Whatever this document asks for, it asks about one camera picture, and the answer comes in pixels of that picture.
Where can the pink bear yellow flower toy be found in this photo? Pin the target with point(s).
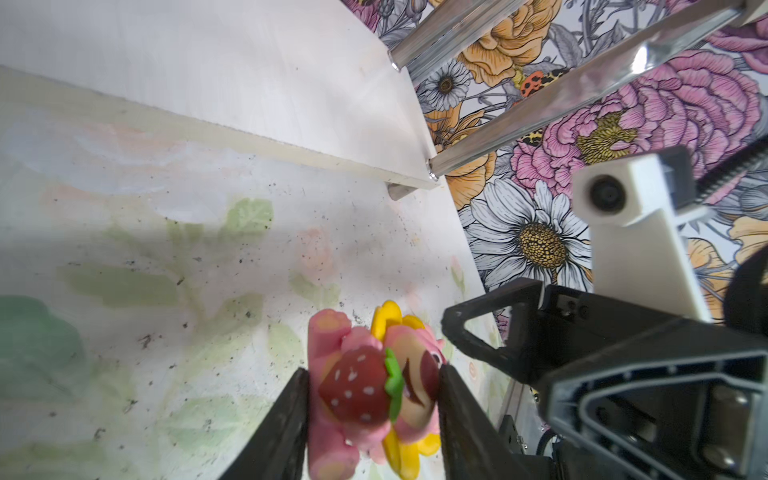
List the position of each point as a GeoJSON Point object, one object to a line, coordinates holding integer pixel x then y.
{"type": "Point", "coordinates": [373, 392]}

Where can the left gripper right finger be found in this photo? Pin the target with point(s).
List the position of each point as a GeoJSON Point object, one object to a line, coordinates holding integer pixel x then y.
{"type": "Point", "coordinates": [471, 447]}

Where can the white two-tier shelf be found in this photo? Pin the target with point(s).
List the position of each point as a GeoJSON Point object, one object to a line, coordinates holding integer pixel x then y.
{"type": "Point", "coordinates": [303, 81]}

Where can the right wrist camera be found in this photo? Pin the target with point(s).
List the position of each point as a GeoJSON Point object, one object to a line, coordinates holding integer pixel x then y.
{"type": "Point", "coordinates": [634, 208]}

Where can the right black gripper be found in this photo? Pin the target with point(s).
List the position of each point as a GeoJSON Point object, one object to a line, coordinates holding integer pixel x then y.
{"type": "Point", "coordinates": [629, 392]}

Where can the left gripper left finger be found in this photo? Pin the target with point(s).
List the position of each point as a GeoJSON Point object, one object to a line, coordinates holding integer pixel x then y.
{"type": "Point", "coordinates": [277, 448]}

